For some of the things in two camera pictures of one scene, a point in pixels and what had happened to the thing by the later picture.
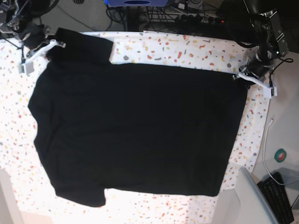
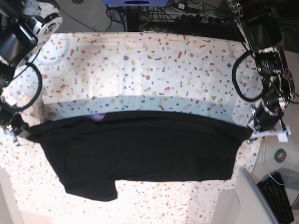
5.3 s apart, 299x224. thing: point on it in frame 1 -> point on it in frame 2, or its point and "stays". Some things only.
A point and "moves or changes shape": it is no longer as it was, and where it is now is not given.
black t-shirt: x=101 y=125 moves or changes shape
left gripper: x=33 y=35 -> x=13 y=124
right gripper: x=262 y=62 -> x=262 y=118
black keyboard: x=276 y=194 stays
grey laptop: x=254 y=209 stays
